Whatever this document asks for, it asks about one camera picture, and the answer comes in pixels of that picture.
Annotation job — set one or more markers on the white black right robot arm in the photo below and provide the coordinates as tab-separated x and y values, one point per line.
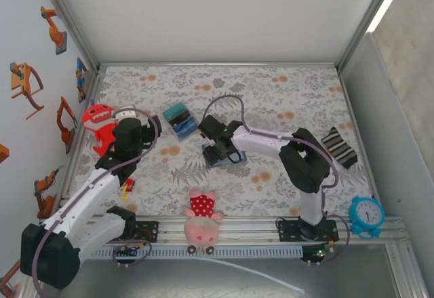
305	162

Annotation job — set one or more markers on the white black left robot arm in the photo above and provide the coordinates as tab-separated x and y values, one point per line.
84	196

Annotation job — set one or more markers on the teal card stack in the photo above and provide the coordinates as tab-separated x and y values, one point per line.
174	110

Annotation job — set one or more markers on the red shark plush toy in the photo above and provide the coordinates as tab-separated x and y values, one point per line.
96	116

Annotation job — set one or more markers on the small red yellow toy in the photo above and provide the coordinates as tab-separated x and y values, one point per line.
129	187

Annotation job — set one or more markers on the blue open box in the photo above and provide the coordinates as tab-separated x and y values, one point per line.
179	123

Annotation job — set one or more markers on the pink pig plush toy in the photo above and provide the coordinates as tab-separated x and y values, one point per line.
202	223

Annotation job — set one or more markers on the floral patterned table mat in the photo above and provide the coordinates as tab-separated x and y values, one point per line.
271	84

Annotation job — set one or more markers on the round black circuit board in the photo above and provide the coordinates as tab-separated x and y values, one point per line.
317	254
130	252

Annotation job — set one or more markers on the black beige striped sock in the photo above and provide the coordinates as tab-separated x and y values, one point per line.
340	148

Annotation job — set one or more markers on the thin white tube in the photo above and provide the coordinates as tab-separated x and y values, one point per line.
257	272

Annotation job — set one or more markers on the blue alarm clock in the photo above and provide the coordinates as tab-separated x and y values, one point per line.
368	213

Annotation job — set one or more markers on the white LED light strip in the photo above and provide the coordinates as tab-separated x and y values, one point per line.
386	1

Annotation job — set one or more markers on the blue orange wall sticker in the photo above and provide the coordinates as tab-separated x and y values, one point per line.
80	74

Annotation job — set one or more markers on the aluminium back rail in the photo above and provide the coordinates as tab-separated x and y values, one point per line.
217	64

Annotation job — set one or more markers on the wide aluminium front rail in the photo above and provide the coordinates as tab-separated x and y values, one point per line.
251	231

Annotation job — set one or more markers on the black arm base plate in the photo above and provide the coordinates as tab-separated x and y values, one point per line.
151	231
285	231

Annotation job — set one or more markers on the orange claw gripper wall sticker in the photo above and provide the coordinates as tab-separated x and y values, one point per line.
22	84

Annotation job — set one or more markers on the orange block wall sticker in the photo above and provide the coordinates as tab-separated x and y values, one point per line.
3	153

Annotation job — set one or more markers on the aluminium frame post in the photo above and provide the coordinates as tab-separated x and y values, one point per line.
71	23
374	6

